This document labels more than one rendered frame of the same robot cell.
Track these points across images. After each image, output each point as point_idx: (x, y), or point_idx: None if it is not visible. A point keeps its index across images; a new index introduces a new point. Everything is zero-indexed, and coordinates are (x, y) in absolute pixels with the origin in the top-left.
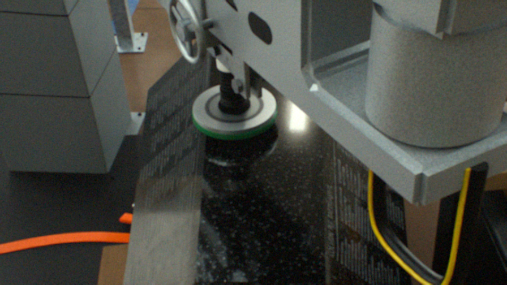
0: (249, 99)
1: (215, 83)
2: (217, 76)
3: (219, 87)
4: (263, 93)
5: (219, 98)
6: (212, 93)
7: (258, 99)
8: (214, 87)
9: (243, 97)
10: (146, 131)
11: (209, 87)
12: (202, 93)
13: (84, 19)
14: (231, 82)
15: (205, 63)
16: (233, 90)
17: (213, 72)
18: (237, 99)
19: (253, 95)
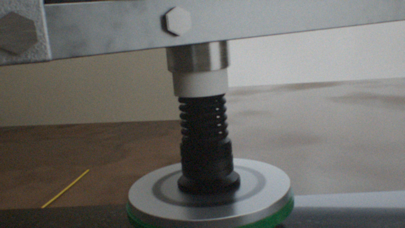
0: (227, 193)
1: (346, 198)
2: (374, 197)
3: (270, 168)
4: (247, 205)
5: (236, 171)
6: (251, 166)
7: (225, 201)
8: (269, 165)
9: (188, 161)
10: None
11: (331, 194)
12: (251, 160)
13: None
14: (183, 120)
15: None
16: (183, 136)
17: (387, 194)
18: (182, 159)
19: (242, 196)
